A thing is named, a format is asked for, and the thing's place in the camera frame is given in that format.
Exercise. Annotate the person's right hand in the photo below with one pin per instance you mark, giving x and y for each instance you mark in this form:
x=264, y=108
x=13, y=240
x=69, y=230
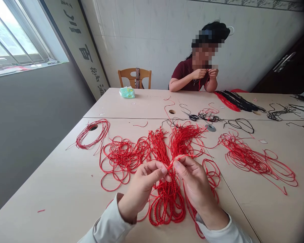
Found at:
x=197, y=187

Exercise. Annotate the wooden chair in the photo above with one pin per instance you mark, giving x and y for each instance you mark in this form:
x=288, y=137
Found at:
x=130, y=76

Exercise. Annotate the person's left hand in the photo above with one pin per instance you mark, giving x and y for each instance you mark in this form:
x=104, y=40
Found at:
x=139, y=192

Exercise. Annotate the white calligraphy wall panel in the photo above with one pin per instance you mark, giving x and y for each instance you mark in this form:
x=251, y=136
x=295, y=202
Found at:
x=83, y=50

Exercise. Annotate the green plastic bag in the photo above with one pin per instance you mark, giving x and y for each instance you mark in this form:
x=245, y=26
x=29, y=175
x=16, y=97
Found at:
x=127, y=93

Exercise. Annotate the barred window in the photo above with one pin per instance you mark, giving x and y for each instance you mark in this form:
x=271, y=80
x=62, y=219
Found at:
x=12, y=38

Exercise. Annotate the black scissors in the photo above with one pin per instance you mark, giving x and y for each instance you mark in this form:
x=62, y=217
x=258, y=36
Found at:
x=192, y=117

